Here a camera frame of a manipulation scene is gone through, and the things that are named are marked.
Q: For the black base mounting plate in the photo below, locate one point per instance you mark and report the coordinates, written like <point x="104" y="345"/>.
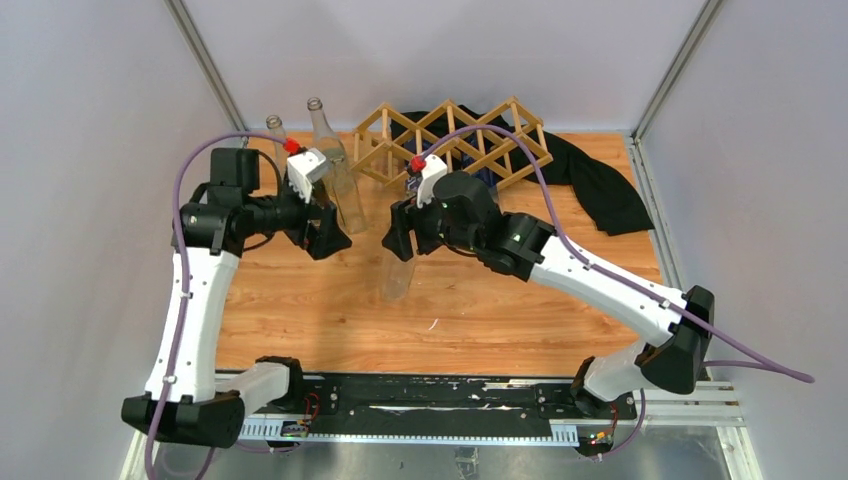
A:
<point x="409" y="407"/>

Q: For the slim clear glass bottle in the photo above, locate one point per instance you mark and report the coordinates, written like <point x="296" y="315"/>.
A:
<point x="346" y="196"/>

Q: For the small clear glass bottle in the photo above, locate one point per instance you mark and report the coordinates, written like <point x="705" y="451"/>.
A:
<point x="396" y="277"/>

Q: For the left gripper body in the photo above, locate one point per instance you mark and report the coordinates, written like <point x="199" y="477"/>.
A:
<point x="291" y="216"/>

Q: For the black cloth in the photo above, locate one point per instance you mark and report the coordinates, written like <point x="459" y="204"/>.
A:
<point x="603" y="192"/>

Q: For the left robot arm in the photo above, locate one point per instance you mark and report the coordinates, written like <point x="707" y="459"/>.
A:
<point x="181" y="398"/>

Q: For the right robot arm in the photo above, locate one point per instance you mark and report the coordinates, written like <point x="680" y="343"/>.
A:
<point x="456" y="211"/>

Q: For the clear bottle blue label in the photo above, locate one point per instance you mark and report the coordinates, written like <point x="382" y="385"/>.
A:
<point x="415" y="147"/>

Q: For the clear bottle white label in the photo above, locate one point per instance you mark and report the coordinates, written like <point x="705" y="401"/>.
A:
<point x="276" y="129"/>

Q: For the wooden lattice wine rack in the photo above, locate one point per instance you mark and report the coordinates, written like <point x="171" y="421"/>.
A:
<point x="378" y="153"/>

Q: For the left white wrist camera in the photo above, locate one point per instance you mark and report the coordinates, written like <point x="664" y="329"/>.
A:
<point x="304" y="170"/>

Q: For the clear bottle black label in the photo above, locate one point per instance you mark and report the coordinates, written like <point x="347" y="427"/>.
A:
<point x="325" y="139"/>

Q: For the aluminium rail frame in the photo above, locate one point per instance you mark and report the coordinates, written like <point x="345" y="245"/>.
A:
<point x="710" y="404"/>

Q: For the clear blue labelled bottle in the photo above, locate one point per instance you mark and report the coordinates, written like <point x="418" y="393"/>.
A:
<point x="485" y="174"/>

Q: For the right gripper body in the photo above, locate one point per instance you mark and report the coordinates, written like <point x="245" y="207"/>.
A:
<point x="431" y="230"/>

